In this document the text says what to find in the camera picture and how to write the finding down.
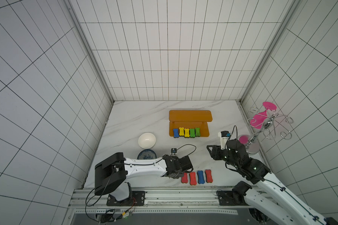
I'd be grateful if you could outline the red top eraser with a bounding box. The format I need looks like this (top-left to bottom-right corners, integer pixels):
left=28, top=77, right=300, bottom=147
left=189, top=172, right=197, bottom=186
left=181, top=173, right=188, bottom=184
left=205, top=170, right=213, bottom=183

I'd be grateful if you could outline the blue eraser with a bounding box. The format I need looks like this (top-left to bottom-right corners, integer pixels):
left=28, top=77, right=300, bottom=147
left=197, top=171, right=205, bottom=184
left=173, top=128, right=180, bottom=138

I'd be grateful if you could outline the green bottom eraser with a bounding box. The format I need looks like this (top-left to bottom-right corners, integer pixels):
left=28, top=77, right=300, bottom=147
left=189, top=128, right=196, bottom=138
left=195, top=128, right=201, bottom=137

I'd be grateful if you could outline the blue bottom eraser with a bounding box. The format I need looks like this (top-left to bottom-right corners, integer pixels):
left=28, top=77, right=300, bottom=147
left=173, top=128, right=180, bottom=138

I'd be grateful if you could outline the yellow bottom eraser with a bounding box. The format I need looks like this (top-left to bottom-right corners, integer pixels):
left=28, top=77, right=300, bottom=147
left=178, top=127, right=185, bottom=136
left=184, top=128, right=190, bottom=138

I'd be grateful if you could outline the orange two-tier shelf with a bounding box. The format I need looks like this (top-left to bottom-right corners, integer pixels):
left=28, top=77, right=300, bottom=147
left=169, top=110, right=213, bottom=137

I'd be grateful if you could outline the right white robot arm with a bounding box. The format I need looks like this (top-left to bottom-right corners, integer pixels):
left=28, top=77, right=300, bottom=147
left=207, top=139, right=338, bottom=225

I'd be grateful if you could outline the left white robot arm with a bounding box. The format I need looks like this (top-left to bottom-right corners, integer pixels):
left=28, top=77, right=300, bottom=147
left=94, top=152, right=193, bottom=202

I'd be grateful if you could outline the blue patterned bowl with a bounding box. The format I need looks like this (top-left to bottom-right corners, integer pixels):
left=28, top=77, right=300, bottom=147
left=137, top=149, right=157, bottom=160

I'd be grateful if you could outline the white upturned bowl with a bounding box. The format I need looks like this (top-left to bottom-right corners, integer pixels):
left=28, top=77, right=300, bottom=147
left=138, top=133, right=156, bottom=149

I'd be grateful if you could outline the pink disc middle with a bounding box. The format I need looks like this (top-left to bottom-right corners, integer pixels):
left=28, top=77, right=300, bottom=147
left=250, top=111, right=268, bottom=129

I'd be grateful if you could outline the pink disc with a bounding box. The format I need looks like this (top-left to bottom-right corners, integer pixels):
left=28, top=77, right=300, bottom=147
left=250, top=111, right=268, bottom=129
left=263, top=102, right=277, bottom=112

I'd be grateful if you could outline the chrome cup tree stand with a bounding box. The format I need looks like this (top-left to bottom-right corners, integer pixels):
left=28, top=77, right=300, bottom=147
left=238, top=106, right=294, bottom=155

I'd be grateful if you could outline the pink disc top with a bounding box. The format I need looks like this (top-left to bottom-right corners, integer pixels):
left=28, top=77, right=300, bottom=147
left=263, top=102, right=277, bottom=112

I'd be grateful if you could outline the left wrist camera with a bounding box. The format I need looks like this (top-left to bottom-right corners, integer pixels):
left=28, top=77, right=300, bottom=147
left=171, top=148, right=177, bottom=155

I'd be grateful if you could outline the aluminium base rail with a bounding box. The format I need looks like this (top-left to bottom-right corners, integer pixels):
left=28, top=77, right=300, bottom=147
left=63, top=185, right=276, bottom=225

